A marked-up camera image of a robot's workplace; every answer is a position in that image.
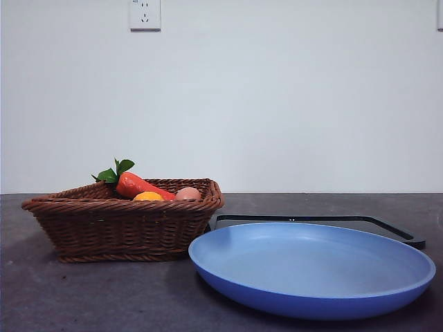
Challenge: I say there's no brown wicker basket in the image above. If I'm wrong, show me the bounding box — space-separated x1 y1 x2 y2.
21 178 225 264

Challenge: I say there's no orange carrot with green leaves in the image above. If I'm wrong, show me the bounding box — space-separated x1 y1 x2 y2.
91 158 177 201

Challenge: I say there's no white wall socket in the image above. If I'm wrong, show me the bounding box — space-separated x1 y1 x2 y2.
129 0 162 33

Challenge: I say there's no brown egg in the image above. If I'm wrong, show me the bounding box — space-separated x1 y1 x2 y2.
174 187 201 201

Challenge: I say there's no blue round plate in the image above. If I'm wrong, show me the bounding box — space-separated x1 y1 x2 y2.
188 221 437 311

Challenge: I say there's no black cutting board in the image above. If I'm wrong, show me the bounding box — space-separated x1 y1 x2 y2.
206 214 426 249

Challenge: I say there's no yellow orange corn cob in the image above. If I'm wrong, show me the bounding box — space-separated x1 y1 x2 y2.
133 191 165 202

